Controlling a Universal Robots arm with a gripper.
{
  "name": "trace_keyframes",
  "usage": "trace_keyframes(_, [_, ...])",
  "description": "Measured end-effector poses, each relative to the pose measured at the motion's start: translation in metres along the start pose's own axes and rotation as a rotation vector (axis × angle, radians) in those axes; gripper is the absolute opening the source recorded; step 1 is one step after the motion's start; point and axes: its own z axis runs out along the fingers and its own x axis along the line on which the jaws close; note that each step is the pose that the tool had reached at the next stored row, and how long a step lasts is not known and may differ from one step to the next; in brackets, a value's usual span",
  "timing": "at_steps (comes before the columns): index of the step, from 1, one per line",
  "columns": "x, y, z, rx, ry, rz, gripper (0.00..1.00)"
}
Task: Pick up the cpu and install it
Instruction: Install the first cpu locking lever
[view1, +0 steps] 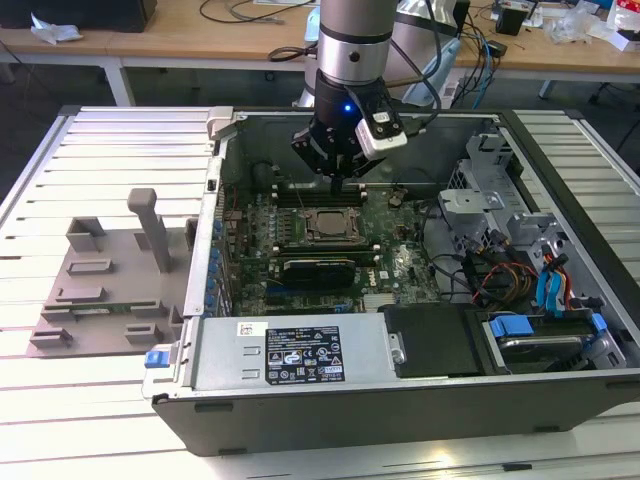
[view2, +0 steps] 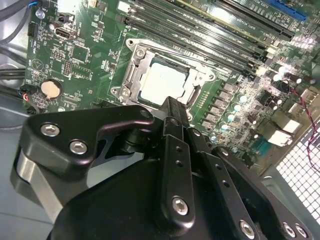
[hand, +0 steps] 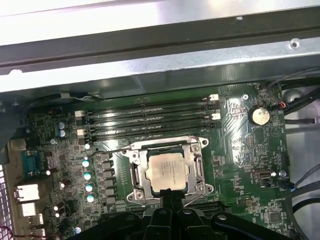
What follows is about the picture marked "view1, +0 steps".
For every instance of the hard disk in blue carrier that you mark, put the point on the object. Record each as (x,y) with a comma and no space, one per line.
(510,330)

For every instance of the silver drive cage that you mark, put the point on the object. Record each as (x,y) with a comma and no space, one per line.
(470,202)

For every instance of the clear plastic bags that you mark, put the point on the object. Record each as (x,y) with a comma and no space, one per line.
(575,22)

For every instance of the grey parts rack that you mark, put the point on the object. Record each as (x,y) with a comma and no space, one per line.
(125,280)

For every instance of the small silver heatsink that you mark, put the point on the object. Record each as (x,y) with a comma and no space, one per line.
(377,301)

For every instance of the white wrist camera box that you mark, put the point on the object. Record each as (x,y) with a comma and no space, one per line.
(380,145)

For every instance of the red and white carton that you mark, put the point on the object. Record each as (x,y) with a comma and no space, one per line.
(627,15)

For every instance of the black round chassis speaker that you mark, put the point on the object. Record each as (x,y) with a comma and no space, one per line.
(261,175)

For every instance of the green RAM stick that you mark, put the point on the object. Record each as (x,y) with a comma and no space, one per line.
(115,308)

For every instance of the green motherboard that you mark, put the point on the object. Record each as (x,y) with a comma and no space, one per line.
(400,280)

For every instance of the small black adapter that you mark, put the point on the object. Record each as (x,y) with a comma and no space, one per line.
(497,48)

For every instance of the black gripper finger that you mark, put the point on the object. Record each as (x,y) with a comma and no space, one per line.
(362,169)
(306,145)

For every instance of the CPU socket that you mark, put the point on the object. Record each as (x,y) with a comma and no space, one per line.
(305,241)

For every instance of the black graphics card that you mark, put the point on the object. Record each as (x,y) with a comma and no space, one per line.
(320,274)

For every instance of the silver coin battery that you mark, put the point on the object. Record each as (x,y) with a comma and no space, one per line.
(395,201)

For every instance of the large black equipment case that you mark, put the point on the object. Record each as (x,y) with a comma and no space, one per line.
(75,12)

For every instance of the open black PC case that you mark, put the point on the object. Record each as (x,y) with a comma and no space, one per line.
(350,425)

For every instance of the silver square CPU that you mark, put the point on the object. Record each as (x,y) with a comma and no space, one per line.
(332,225)

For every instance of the black plastic bay cover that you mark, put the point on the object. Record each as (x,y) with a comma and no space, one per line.
(435,340)

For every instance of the long wooden desk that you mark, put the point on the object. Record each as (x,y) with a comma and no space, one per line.
(225,40)

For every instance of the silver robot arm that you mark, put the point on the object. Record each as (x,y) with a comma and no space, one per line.
(350,55)

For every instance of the blue plastic case latch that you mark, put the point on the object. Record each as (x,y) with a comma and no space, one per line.
(157,360)

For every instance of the crumpled white paper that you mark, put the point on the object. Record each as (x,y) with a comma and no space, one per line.
(55,32)

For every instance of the white labelled box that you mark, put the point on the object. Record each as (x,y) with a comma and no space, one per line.
(450,94)

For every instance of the small black bin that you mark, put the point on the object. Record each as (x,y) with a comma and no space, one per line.
(511,22)

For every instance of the black RAM slot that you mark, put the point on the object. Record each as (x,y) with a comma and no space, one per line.
(320,255)
(287,203)
(320,251)
(365,260)
(287,194)
(320,246)
(287,198)
(287,189)

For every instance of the grey power supply box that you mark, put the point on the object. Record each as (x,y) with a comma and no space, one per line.
(225,350)

